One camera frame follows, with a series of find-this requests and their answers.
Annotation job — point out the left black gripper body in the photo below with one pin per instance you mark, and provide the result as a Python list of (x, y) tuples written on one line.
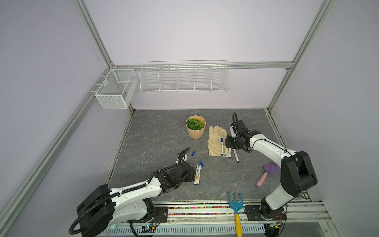
[(189, 177)]

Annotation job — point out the black pen cap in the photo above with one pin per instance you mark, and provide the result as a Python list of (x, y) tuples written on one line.
[(198, 175)]

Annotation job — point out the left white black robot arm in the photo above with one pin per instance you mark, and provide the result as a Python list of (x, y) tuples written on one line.
[(105, 206)]

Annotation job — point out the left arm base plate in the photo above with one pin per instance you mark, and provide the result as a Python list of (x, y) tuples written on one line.
[(160, 215)]

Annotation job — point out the long white wire shelf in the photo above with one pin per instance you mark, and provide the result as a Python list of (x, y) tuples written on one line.
[(184, 76)]

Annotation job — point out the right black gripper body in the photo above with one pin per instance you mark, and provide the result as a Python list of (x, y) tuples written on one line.
[(232, 142)]

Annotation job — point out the small white mesh basket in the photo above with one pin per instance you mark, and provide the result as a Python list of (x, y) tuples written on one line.
[(117, 89)]

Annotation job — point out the green artificial plant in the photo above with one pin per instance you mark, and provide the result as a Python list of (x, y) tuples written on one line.
[(194, 124)]

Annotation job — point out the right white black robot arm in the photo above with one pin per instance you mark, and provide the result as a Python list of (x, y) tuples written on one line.
[(296, 170)]

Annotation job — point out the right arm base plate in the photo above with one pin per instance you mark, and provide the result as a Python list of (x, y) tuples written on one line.
[(256, 212)]

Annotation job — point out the teal garden fork yellow handle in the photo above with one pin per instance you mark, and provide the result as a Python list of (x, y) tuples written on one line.
[(236, 206)]

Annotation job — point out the beige work glove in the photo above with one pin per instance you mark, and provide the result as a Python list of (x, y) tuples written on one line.
[(214, 141)]

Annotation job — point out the pink chalk block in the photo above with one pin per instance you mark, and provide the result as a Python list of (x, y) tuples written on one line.
[(269, 168)]

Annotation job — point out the beige plant pot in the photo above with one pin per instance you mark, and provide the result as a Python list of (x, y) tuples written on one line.
[(199, 133)]

